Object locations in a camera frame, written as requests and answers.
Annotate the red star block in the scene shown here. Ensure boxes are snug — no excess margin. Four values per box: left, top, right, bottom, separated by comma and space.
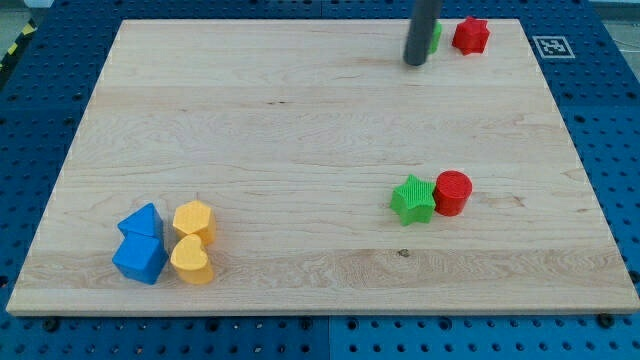
452, 16, 491, 56

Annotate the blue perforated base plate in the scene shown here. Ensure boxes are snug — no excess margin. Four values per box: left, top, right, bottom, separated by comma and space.
1, 1, 639, 359

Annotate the blue cube block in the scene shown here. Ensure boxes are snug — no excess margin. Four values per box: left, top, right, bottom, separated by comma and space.
112, 233, 168, 285

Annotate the blue triangle block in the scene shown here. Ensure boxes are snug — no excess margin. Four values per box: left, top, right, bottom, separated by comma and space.
117, 203, 164, 240

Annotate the red cylinder block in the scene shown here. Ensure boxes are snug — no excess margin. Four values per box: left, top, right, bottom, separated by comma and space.
433, 170, 473, 216

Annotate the light wooden board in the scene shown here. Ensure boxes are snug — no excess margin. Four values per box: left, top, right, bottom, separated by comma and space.
7, 19, 639, 317

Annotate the white fiducial marker tag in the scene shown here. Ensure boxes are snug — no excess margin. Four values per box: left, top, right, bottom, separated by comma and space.
532, 35, 575, 59

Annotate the green circle block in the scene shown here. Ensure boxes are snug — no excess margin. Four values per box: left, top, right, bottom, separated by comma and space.
428, 20, 442, 55

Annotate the green star block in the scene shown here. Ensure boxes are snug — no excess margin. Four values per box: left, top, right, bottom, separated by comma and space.
390, 174, 436, 226

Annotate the yellow heart block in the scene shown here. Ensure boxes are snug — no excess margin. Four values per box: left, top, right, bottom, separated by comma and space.
170, 234, 214, 285

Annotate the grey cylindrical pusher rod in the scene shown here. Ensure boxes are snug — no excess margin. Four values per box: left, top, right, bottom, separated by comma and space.
403, 0, 443, 67

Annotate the yellow hexagon block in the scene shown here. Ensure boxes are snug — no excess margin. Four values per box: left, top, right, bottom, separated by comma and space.
172, 200, 216, 245

